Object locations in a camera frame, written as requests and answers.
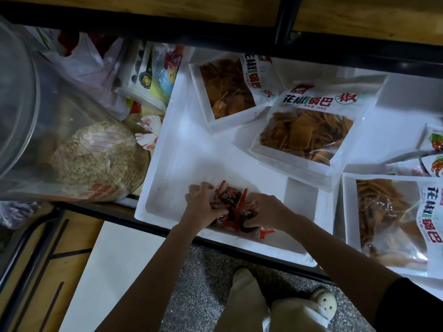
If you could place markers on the person's left white shoe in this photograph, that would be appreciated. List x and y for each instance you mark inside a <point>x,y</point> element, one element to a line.
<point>243,274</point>

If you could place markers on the white red-edged paper cup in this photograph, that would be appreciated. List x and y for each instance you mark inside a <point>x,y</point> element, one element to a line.
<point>145,140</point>
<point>151,123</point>

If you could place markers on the person's white shoe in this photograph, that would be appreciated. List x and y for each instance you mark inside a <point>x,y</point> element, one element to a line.
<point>243,274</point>
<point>324,302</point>

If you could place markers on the person's beige trousers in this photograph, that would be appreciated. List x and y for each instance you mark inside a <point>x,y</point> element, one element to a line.
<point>242,307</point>

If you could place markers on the pile of orange-ended dark packets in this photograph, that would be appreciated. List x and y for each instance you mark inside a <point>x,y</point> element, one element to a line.
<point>232,200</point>

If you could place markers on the person's left forearm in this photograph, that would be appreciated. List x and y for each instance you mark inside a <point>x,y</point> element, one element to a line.
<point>156,280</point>

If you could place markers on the white bag of orange crisps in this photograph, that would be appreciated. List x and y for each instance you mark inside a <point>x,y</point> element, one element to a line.
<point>304,131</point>
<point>225,90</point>
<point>387,217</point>

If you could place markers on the pile of white printed packets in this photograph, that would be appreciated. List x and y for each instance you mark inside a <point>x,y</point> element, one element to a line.
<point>432,143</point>

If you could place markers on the clear plastic jar with grain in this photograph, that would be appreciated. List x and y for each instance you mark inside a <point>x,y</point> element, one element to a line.
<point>97,159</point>

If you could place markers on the person's right hand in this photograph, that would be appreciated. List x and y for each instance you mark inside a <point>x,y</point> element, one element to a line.
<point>271,212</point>

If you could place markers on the person's left hand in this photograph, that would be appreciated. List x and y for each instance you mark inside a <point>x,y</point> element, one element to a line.
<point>201,207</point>

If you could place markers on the white plastic bag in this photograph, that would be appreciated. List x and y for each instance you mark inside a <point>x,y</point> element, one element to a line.
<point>83,62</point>

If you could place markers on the black metal guard rail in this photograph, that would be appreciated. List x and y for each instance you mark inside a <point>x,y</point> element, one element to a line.
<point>207,34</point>

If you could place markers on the person's right white shoe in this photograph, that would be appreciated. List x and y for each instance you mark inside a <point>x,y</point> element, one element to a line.
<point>324,302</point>

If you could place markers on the white foam slab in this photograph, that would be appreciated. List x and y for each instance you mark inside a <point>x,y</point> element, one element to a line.
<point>111,287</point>

